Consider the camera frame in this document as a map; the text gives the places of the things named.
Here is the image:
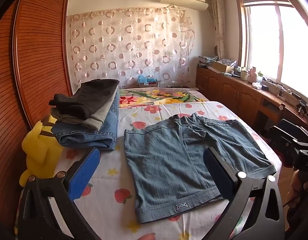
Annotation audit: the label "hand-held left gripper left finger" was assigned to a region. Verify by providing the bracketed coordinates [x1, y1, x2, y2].
[17, 147, 102, 240]

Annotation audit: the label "black folded pants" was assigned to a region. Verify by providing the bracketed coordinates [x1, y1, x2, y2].
[49, 79, 120, 120]

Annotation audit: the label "wooden louvred wardrobe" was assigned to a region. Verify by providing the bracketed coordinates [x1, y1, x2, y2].
[0, 0, 73, 230]

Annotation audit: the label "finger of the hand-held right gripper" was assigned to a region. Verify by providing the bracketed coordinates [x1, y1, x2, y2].
[269, 126, 303, 155]
[279, 118, 308, 140]

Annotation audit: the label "person's right hand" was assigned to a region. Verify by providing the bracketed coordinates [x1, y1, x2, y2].
[290, 171, 308, 205]

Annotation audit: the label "tangle of cables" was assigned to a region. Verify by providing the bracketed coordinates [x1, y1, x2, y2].
[265, 79, 295, 98]

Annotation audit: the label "patterned window curtain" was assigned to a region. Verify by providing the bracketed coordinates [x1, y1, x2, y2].
[209, 0, 227, 58]

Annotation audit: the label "person's black clothing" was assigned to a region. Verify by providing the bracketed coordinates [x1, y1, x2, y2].
[285, 200, 308, 240]

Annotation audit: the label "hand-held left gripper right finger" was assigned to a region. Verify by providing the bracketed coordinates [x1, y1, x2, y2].
[204, 146, 287, 240]

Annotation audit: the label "circle pattern curtain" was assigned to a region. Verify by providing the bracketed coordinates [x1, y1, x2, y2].
[66, 7, 196, 90]

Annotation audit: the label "wooden cabinet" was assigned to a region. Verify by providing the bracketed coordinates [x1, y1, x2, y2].
[195, 65, 308, 135]

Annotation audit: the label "pile of small boxes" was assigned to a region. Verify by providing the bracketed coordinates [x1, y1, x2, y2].
[198, 55, 214, 67]

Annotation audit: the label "grey folded pants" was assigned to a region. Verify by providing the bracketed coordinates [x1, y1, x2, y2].
[51, 90, 119, 130]

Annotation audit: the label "box with blue bag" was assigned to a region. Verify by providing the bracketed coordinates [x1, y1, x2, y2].
[138, 74, 158, 88]

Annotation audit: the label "pink bottle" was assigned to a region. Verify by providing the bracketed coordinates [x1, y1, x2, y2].
[247, 67, 258, 83]

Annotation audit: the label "white air deflector panel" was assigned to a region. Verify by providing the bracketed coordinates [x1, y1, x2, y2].
[160, 0, 209, 11]

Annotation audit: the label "floral patterned cloth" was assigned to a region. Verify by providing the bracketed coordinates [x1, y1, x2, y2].
[218, 58, 238, 67]

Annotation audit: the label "blue-grey pants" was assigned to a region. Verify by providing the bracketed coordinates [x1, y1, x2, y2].
[124, 112, 277, 224]

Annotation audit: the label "yellow plush toy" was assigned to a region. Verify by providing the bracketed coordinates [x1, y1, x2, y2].
[20, 115, 64, 187]

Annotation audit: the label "wooden framed window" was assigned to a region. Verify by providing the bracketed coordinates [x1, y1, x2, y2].
[235, 0, 308, 100]

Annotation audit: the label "stack of folded clothes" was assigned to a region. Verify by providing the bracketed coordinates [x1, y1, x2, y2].
[52, 90, 119, 151]

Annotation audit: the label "strawberry print bed sheet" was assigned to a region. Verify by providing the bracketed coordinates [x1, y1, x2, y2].
[16, 101, 282, 240]

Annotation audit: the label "floral blanket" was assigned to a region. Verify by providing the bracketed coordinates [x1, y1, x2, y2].
[118, 87, 209, 108]

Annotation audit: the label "cardboard box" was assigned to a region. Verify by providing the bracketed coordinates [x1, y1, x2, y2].
[211, 60, 235, 73]

